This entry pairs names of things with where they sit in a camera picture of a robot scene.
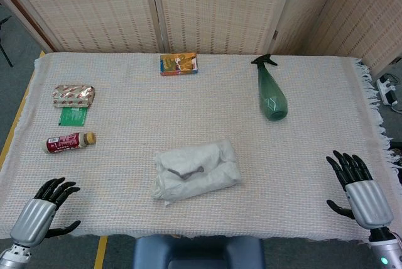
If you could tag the white plastic-wrapped package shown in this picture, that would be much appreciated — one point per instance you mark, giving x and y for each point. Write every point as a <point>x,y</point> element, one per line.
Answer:
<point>196,171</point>

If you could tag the woven folding screen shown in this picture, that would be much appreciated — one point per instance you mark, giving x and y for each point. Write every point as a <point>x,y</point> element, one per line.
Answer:
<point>201,8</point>

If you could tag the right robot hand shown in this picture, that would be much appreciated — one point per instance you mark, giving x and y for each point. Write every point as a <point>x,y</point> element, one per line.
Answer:
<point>367,200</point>

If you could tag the red labelled drink bottle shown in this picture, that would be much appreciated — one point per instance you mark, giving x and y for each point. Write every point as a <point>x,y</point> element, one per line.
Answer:
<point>67,142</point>

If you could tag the green flat packet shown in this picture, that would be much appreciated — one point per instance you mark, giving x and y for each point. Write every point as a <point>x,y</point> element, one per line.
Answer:
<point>73,116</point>

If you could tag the green spray bottle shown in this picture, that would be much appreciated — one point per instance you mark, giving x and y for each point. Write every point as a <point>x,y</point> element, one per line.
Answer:
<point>270,96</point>

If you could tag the black chair leg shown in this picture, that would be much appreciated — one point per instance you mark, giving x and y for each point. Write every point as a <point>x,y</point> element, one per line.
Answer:
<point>4,49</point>

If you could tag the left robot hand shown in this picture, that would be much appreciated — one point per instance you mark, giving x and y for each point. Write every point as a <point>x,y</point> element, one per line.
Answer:
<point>31,215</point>

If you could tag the white power strip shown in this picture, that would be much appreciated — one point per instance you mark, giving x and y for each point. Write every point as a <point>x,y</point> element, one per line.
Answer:
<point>387,90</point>

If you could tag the white woven tablecloth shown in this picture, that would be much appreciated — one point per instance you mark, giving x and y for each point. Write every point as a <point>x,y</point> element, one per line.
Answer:
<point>201,143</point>

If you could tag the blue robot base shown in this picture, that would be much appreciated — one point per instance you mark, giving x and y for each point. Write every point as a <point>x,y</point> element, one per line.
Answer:
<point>199,251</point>

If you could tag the orange snack box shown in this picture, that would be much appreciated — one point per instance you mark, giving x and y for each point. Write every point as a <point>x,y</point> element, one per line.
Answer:
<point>179,64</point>

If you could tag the silver snack packet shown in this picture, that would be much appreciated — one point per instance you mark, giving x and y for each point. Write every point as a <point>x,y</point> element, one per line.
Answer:
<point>73,95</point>

